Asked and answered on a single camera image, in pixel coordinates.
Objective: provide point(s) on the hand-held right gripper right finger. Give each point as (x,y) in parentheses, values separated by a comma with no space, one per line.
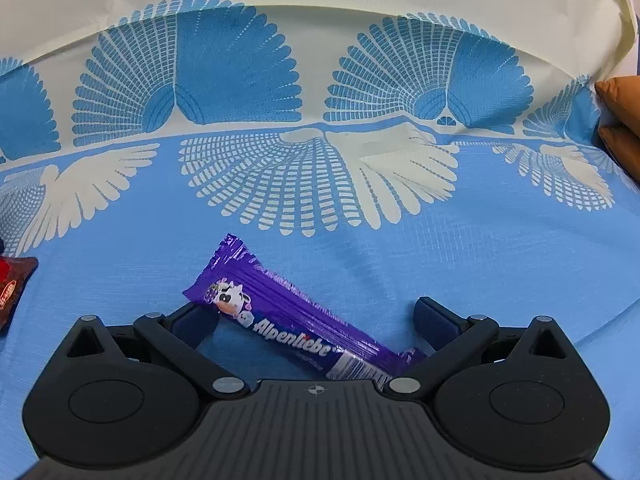
(437,321)

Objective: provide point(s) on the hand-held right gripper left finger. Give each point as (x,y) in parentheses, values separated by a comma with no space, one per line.
(195,321)

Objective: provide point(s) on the purple candy stick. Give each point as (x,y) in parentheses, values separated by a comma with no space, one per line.
(300,310)

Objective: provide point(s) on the blue white printed bed sheet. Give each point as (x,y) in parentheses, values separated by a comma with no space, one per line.
(450,270)

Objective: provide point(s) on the red dark snack packet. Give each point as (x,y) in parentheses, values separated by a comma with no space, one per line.
(17,290)

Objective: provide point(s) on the orange brown pillow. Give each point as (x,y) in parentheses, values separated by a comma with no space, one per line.
(622,105)

